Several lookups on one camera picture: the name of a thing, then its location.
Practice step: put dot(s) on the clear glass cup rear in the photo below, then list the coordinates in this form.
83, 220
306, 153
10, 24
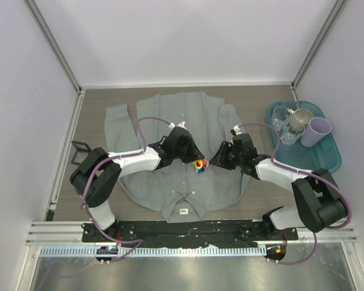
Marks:
279, 116

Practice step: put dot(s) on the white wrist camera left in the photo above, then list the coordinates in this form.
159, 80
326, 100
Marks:
180, 124

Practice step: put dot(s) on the colourful pompom flower brooch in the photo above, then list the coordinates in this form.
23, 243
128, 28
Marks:
200, 165

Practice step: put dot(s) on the lilac plastic cup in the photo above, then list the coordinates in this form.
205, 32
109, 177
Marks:
316, 130

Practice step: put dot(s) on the clear glass cup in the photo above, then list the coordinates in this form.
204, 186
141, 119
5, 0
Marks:
288, 137
279, 116

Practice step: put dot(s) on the slotted cable duct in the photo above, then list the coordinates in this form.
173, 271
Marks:
100, 251

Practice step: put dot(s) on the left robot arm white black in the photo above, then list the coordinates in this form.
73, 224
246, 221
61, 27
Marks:
95, 178

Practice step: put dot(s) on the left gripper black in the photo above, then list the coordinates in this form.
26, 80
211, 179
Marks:
195, 153

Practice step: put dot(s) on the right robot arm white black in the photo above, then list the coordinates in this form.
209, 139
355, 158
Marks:
319, 203

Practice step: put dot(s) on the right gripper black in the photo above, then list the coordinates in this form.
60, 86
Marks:
220, 157

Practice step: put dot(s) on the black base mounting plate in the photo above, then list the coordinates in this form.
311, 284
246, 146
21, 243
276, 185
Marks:
192, 235

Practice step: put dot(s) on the metal cup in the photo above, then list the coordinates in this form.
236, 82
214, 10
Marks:
299, 119

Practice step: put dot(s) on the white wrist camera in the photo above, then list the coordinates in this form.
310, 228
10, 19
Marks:
236, 130
180, 124

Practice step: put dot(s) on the small black frame stand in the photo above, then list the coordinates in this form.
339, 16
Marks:
80, 147

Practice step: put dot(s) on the grey button-up shirt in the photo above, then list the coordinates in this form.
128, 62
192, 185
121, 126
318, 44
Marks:
177, 191

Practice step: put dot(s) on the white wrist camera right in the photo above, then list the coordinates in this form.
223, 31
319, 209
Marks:
236, 130

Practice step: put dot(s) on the clear glass cup front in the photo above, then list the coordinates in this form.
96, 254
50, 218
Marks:
288, 137

